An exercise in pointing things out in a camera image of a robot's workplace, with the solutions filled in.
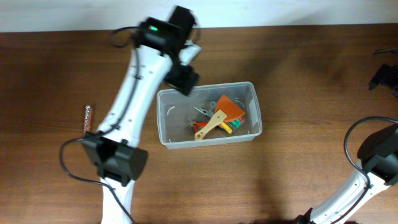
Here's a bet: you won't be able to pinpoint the clear plastic container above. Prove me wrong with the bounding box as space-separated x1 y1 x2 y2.
157 82 262 149

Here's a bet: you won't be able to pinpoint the orange black long-nose pliers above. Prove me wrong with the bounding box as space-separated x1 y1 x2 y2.
193 106 214 118

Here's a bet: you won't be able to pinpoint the screwdriver set clear case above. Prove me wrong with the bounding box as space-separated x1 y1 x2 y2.
208 100 246 136

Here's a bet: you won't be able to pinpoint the socket bit rail orange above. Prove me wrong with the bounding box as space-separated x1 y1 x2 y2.
83 105 93 136

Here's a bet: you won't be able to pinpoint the small red-handled pliers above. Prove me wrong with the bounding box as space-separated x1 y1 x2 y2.
187 119 207 133

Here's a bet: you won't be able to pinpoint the orange scraper wooden handle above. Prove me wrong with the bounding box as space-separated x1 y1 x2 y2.
195 95 245 141

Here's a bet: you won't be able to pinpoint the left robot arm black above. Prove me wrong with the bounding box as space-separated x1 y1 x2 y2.
82 6 201 223

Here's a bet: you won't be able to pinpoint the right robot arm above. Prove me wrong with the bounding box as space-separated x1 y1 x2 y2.
293 116 397 224

